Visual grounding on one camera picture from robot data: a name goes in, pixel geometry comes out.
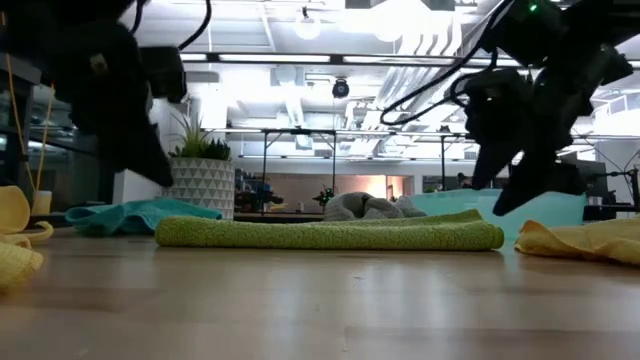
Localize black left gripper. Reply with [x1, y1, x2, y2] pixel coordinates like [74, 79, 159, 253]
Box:
[49, 22, 175, 189]

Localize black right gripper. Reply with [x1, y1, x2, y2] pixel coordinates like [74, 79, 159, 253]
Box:
[471, 44, 635, 218]

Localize yellow microfiber towel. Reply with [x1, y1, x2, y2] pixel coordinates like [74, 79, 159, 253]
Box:
[0, 185, 55, 294]
[514, 215, 640, 266]

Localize grey microfiber towel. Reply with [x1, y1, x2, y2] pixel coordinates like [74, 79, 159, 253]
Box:
[323, 191, 429, 222]

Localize lime green microfiber towel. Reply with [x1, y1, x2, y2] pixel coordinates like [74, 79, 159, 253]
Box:
[153, 208, 505, 252]

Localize teal microfiber towel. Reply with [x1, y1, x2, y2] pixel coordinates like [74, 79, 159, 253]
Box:
[64, 198, 224, 237]

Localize translucent green plastic bin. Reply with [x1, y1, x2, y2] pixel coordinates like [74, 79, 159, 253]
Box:
[409, 188, 587, 241]

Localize succulent in patterned white pot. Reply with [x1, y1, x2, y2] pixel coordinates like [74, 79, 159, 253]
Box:
[162, 113, 236, 220]

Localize black computer monitor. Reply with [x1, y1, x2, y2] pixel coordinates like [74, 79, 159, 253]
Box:
[574, 158, 610, 200]

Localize cream cup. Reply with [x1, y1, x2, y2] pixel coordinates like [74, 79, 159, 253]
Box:
[32, 189, 54, 216]

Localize round ceiling lamp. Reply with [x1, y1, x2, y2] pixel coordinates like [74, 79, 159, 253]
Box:
[293, 7, 323, 41]

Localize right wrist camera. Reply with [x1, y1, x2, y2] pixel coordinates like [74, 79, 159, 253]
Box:
[460, 68, 535, 147]

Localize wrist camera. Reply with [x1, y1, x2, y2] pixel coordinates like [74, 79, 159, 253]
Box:
[138, 46, 189, 105]
[460, 68, 535, 147]

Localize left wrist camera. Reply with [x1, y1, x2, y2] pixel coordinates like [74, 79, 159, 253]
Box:
[138, 46, 189, 105]

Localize yellow extension cable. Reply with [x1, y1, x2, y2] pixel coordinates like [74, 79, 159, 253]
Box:
[1, 12, 57, 194]

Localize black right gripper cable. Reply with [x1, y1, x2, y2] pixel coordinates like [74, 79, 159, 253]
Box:
[378, 0, 516, 127]

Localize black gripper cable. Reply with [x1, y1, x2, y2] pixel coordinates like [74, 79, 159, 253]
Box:
[128, 0, 214, 53]
[378, 0, 516, 127]

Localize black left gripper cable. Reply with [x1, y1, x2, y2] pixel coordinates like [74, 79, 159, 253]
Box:
[128, 0, 214, 53]

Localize black metal frame rig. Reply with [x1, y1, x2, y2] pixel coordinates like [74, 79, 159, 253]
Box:
[258, 127, 339, 201]

